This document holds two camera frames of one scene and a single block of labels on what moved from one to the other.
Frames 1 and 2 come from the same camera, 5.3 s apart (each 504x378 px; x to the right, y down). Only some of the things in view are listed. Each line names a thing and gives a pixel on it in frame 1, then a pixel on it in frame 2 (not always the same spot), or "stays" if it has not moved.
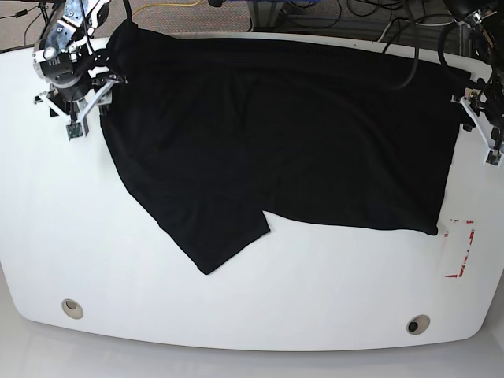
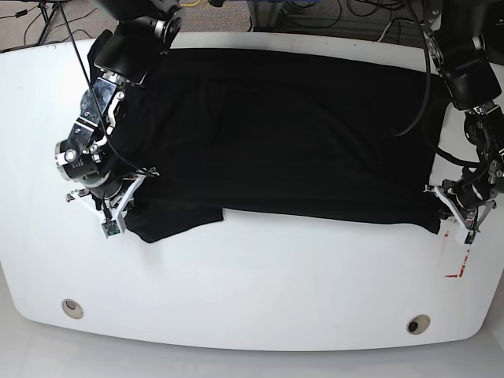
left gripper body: (77, 108) to (117, 206)
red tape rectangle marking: (446, 235) stays
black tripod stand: (44, 8) stays
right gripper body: (471, 100) to (467, 205)
